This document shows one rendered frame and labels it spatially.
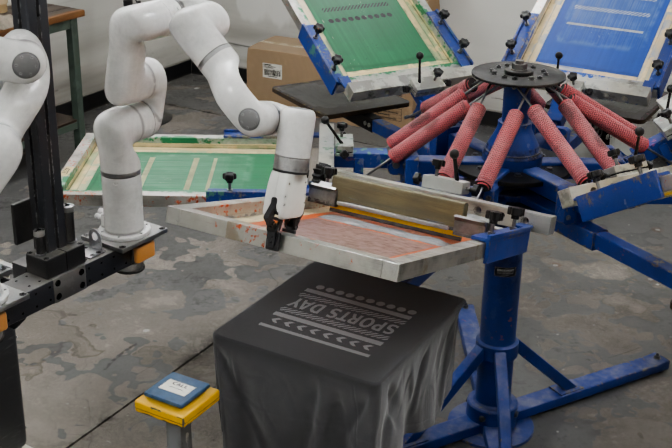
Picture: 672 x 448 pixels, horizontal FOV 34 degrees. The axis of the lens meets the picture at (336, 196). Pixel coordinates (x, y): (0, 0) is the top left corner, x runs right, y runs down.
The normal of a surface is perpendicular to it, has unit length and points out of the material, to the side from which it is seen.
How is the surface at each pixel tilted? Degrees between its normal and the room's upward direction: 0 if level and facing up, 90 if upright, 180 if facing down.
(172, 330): 0
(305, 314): 0
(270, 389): 92
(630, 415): 0
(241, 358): 94
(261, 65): 90
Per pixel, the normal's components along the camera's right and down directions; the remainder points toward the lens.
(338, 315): 0.02, -0.93
